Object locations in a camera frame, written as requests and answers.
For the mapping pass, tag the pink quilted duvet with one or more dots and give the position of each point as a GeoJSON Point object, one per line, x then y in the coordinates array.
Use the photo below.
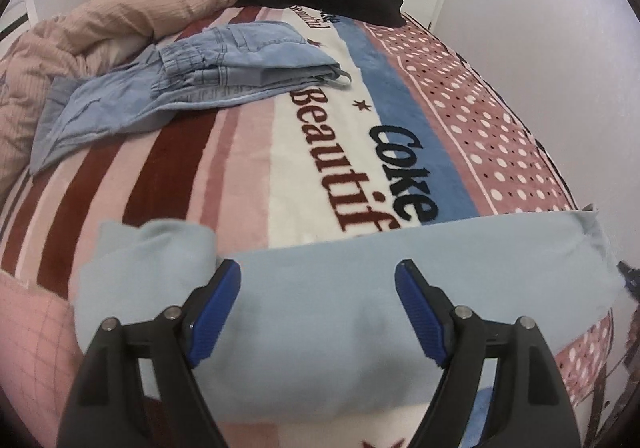
{"type": "Point", "coordinates": [75, 37]}

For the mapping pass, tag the pink checked pillow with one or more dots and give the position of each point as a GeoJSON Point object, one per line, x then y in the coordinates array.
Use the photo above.
{"type": "Point", "coordinates": [35, 353]}

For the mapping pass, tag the striped printed blanket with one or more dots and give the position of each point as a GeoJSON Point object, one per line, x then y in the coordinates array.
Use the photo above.
{"type": "Point", "coordinates": [310, 162]}

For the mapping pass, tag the light blue pants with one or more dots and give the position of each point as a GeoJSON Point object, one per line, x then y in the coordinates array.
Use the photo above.
{"type": "Point", "coordinates": [320, 308]}

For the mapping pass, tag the blue denim pants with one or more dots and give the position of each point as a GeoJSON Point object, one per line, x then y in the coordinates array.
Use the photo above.
{"type": "Point", "coordinates": [200, 72]}

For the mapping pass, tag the white chair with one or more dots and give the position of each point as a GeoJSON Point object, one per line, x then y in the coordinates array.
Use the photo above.
{"type": "Point", "coordinates": [16, 17]}

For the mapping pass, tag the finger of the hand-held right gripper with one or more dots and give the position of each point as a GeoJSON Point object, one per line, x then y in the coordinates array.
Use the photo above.
{"type": "Point", "coordinates": [629, 279]}

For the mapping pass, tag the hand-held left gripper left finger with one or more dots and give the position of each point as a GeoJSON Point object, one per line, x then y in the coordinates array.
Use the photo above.
{"type": "Point", "coordinates": [216, 313]}

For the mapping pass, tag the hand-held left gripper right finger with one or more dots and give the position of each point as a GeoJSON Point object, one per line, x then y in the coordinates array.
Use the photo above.
{"type": "Point", "coordinates": [419, 313]}

